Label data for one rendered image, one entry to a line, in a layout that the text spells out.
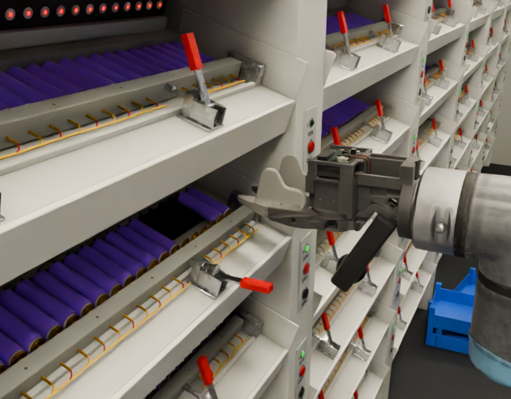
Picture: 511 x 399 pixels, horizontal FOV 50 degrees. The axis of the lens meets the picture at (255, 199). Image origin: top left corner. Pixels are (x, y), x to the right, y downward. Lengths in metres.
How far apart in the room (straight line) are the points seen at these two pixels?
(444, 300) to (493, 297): 1.73
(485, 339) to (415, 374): 1.44
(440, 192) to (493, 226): 0.06
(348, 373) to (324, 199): 0.86
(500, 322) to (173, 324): 0.33
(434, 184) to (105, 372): 0.36
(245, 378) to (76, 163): 0.46
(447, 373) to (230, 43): 1.60
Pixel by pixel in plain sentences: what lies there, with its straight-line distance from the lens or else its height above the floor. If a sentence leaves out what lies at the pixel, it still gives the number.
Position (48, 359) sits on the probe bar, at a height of 0.97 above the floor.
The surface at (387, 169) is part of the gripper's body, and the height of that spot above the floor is 1.07.
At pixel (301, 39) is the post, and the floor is 1.20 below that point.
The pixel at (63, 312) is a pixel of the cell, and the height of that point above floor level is 0.98.
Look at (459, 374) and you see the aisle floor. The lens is 2.11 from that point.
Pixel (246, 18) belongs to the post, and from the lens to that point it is 0.73.
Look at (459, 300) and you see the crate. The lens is 2.33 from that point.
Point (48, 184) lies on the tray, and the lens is 0.42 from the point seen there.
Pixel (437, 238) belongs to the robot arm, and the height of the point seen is 1.02.
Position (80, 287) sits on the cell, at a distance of 0.58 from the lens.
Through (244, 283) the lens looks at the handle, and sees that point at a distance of 0.60.
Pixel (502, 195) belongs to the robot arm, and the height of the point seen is 1.07.
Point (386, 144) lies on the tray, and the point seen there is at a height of 0.93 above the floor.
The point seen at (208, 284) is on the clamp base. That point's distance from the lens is 0.62.
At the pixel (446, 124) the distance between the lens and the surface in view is 2.12.
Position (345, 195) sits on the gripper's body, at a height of 1.05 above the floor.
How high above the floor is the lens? 1.27
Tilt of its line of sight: 22 degrees down
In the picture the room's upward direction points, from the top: straight up
